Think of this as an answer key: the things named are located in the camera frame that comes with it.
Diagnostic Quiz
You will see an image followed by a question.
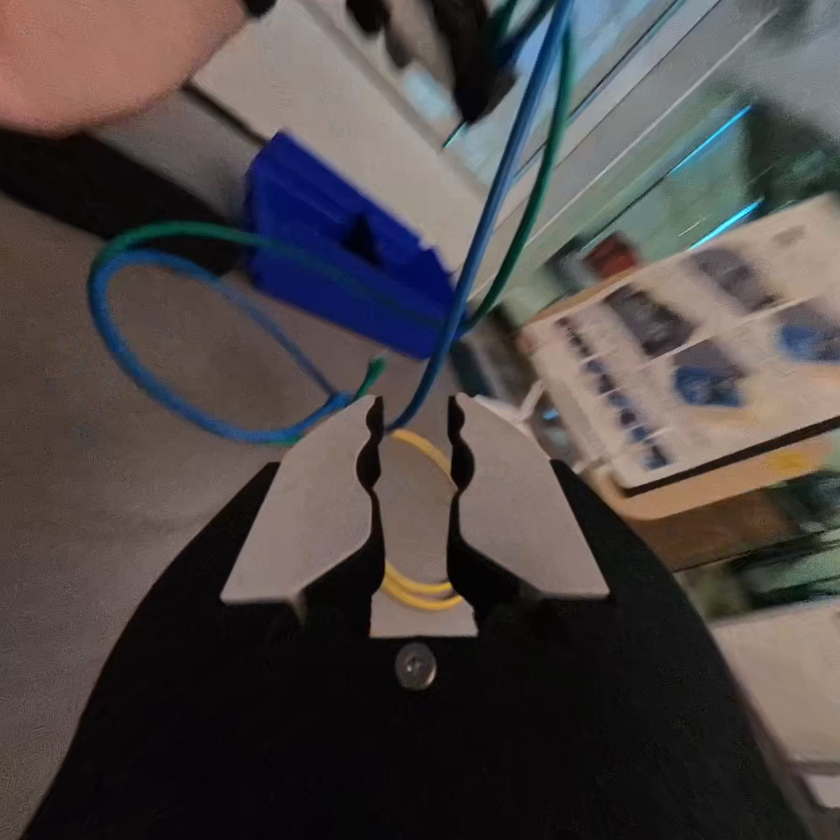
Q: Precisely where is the blue plastic bin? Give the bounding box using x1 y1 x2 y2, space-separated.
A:
243 131 463 361

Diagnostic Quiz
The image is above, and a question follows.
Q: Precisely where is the blue ethernet cable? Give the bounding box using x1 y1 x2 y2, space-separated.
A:
88 0 578 442

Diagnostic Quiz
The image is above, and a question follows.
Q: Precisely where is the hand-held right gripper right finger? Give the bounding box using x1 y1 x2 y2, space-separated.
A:
448 392 611 608

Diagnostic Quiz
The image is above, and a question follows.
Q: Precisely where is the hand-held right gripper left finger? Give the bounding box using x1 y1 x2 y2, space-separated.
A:
220 394 387 624

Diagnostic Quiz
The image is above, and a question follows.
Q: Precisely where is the printed instruction poster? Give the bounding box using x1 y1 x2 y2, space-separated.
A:
518 193 840 493

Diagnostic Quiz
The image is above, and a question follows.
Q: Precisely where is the wooden poster stand board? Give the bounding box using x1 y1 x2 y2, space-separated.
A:
591 433 840 572

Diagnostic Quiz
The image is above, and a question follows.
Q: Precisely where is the person's left forearm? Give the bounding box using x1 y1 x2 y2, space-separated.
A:
0 0 245 137

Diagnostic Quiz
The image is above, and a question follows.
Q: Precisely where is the green ethernet cable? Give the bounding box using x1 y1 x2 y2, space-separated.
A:
92 0 578 447

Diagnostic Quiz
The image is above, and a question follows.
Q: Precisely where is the yellow ethernet cable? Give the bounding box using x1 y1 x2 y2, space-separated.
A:
379 428 468 613

